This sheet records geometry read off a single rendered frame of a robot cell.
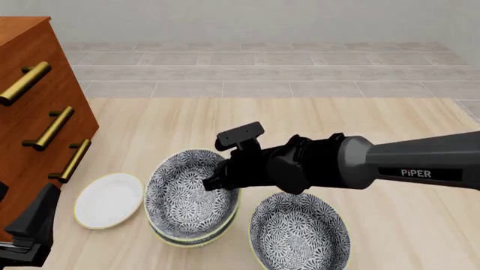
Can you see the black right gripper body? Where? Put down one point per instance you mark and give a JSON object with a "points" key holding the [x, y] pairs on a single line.
{"points": [[245, 171]]}

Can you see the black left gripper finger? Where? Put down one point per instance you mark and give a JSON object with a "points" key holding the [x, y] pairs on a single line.
{"points": [[35, 213], [3, 191]]}

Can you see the white plate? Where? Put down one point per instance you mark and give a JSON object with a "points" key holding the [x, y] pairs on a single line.
{"points": [[108, 201]]}

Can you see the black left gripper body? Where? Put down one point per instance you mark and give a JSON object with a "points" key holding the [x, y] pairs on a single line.
{"points": [[22, 251]]}

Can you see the black patterned bowl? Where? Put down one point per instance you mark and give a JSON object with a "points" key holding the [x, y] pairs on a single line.
{"points": [[195, 243], [180, 202], [300, 236]]}

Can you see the wooden cabinet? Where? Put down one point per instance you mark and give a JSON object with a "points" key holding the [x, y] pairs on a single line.
{"points": [[26, 123]]}

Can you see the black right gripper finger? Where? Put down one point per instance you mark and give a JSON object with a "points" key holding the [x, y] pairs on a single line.
{"points": [[216, 182]]}

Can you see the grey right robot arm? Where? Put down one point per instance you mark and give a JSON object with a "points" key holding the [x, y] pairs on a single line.
{"points": [[405, 163]]}

